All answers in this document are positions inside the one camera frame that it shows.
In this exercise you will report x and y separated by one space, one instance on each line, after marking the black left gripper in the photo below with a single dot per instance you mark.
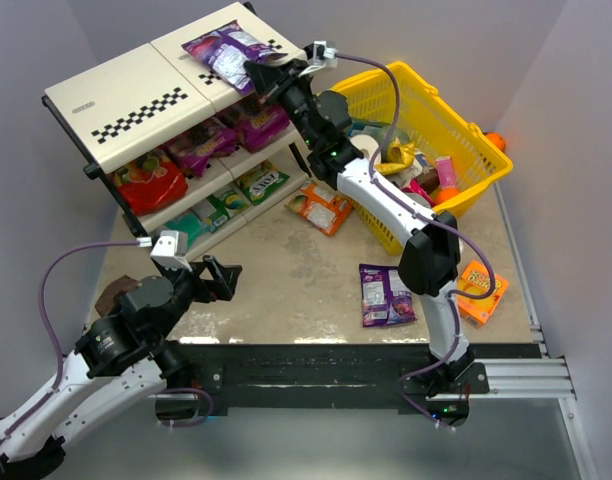
201 279

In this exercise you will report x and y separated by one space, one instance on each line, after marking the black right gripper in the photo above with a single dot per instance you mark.
281 81

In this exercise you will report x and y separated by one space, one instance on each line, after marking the purple candy bag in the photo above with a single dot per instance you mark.
225 51
386 301

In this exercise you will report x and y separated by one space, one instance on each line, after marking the magenta grape candy bag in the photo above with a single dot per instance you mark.
254 123

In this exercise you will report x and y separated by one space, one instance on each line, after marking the teal candy bag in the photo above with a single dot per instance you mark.
190 224

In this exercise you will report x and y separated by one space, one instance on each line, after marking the green lime candy bag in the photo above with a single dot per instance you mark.
220 207

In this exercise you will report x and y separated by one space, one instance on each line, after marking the green fruit candy bag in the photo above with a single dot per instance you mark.
261 181

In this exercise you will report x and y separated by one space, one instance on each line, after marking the red fruit candy bag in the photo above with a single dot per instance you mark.
150 183

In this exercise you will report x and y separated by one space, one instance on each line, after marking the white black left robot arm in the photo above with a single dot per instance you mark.
124 356

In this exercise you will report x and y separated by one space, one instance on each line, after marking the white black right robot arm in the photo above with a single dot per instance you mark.
429 263

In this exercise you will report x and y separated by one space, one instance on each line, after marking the cream black tiered shelf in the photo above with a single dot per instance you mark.
121 109

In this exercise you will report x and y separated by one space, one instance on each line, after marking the orange candy bag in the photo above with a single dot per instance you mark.
323 209

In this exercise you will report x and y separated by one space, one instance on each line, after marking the green brown round tin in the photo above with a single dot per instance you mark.
112 292

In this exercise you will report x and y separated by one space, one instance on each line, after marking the white toilet paper roll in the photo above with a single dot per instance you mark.
368 146

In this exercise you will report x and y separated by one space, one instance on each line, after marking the gold foil bag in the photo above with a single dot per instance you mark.
399 157

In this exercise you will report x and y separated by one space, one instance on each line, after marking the yellow plastic shopping basket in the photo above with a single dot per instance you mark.
437 130

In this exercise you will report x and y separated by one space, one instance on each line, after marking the pink box in basket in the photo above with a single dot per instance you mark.
446 172

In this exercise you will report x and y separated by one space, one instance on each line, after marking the orange fruit in basket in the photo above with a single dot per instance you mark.
445 194

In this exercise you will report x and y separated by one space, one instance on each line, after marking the orange ball behind basket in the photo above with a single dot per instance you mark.
497 140

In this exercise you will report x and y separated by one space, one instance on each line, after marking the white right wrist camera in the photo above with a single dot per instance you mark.
321 55

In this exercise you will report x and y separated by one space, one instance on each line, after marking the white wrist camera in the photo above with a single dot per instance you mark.
321 55
168 249

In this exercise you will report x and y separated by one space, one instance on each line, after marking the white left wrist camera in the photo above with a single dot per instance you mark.
168 249

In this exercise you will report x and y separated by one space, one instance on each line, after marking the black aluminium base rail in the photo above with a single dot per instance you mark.
371 376

